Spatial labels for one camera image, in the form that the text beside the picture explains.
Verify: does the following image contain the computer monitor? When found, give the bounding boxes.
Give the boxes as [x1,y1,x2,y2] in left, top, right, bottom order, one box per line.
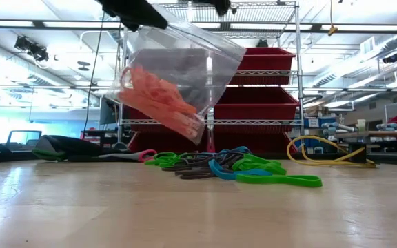
[6,130,43,152]

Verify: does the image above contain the pale blue cylindrical part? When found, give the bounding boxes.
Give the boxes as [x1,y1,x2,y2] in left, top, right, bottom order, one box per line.
[322,121,358,136]
[376,122,397,133]

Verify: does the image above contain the dark grey monitor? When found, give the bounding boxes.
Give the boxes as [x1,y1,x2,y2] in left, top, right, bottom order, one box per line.
[98,97,119,126]

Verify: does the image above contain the chrome wire shelf rack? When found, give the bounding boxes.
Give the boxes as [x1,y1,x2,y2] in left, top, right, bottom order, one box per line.
[117,1,306,154]

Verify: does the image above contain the green rubber bands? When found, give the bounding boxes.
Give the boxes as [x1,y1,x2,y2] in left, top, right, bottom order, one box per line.
[144,151,186,169]
[232,153,288,176]

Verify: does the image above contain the blue bin with white label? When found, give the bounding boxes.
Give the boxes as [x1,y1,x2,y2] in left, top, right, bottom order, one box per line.
[303,117,329,130]

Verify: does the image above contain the black hanging cable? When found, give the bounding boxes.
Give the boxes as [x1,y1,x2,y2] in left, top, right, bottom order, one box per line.
[81,12,106,137]

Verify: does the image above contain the single blue rubber band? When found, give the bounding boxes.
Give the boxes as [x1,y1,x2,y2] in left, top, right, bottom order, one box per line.
[207,158,275,181]

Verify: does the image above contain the blue rubber bands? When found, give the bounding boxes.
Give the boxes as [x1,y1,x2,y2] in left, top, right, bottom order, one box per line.
[218,145,254,156]

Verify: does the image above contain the yellow cable coil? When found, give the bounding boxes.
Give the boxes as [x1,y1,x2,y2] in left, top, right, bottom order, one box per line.
[285,134,378,169]

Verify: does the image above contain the single green rubber band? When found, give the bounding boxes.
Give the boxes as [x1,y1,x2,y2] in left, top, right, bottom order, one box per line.
[235,174,323,189]

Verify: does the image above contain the orange rubber bands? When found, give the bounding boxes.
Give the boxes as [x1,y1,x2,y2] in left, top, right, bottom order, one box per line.
[116,65,203,141]

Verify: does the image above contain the dark rubber bands pile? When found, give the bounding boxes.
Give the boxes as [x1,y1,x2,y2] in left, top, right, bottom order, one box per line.
[160,151,245,175]

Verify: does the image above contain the blue storage bin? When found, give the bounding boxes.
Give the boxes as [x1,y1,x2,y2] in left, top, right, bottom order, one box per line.
[294,136,324,155]

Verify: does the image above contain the pink loop-shaped object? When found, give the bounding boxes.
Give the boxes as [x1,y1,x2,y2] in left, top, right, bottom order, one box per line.
[137,148,159,163]

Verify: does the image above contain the clear zip bag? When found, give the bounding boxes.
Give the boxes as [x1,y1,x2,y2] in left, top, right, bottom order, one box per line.
[105,5,247,145]

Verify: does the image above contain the loose dark rubber bands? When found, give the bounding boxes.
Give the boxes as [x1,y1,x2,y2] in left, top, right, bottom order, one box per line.
[174,167,216,181]

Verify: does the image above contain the yellow hanging power plug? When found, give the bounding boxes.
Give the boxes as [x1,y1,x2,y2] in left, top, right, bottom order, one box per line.
[327,0,339,37]

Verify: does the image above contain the black bundle with green edge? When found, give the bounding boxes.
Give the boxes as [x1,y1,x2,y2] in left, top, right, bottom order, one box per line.
[32,134,141,163]

